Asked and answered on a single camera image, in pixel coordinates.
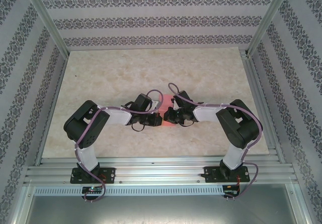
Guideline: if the pink square paper sheet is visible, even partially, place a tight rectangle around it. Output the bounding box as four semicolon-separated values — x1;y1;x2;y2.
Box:
157;93;177;128

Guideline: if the aluminium mounting rail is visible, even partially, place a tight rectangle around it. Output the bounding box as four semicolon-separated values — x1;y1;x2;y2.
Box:
24;157;300;185

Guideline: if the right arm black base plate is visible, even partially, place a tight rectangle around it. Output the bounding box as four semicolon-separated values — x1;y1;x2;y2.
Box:
203;166;251;184

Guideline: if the slotted grey cable duct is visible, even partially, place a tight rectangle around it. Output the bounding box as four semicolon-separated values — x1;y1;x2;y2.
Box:
34;185;226;196

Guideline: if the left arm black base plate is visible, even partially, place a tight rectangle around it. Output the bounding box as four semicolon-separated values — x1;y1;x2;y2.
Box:
70;167;117;184

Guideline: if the aluminium side rail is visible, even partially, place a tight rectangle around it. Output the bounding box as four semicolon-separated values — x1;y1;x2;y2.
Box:
240;49;286;164
34;54;70;166

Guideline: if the aluminium frame post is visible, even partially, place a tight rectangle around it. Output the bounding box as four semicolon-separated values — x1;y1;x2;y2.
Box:
248;0;294;57
21;0;70;56

